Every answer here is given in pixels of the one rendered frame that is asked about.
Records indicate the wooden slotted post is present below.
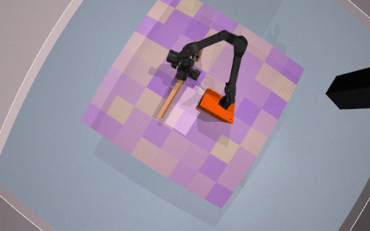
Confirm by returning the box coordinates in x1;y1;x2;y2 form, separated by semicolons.
192;49;203;62

